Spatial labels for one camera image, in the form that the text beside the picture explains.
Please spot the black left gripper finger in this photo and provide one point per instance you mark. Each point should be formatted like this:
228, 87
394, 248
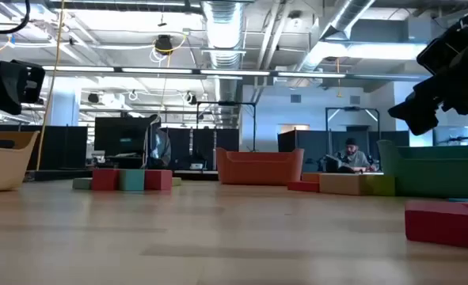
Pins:
10, 89
33, 85

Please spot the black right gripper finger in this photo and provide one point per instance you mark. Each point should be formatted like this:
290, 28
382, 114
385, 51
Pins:
415, 112
467, 99

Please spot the green plastic bin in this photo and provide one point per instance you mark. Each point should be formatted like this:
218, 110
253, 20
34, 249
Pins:
435, 174

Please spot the olive green block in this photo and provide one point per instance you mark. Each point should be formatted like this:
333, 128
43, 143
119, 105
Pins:
380, 186

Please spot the tan block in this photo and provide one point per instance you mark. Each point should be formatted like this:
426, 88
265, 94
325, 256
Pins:
340, 184

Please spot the pale green block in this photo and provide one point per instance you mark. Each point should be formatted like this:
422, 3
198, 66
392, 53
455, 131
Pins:
82, 183

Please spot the large red block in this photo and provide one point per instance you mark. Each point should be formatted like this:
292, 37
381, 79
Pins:
443, 225

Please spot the orange-yellow block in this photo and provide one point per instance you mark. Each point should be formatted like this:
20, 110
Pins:
310, 177

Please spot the long teal block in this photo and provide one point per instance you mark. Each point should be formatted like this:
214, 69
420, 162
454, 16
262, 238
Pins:
131, 180

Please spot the orange plastic bin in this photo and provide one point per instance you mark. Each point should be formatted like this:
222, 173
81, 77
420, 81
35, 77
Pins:
259, 168

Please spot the light green block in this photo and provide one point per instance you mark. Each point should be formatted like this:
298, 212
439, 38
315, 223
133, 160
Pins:
176, 181

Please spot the white building column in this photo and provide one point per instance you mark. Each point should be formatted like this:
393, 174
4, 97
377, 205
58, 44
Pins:
63, 103

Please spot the small dark monitor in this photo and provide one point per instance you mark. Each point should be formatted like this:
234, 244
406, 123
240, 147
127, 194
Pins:
451, 135

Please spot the person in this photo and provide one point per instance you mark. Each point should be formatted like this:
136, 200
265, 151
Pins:
358, 158
162, 146

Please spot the grey ceiling air unit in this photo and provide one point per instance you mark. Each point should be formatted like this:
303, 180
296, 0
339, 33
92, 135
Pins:
388, 31

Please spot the cream plastic bin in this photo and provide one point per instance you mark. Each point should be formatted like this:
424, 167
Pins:
4, 170

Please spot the large black monitor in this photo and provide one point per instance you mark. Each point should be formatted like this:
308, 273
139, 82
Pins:
119, 136

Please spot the long ceiling light strip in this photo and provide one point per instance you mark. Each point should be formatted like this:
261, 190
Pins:
158, 70

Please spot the black metal frame stand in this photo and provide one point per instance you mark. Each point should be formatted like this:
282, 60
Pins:
352, 108
225, 103

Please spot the black table frame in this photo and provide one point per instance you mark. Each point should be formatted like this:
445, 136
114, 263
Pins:
59, 175

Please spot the slanted silver air duct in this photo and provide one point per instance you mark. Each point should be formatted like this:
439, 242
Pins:
336, 27

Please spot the wide silver air duct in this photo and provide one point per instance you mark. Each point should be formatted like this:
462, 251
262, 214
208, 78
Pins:
222, 31

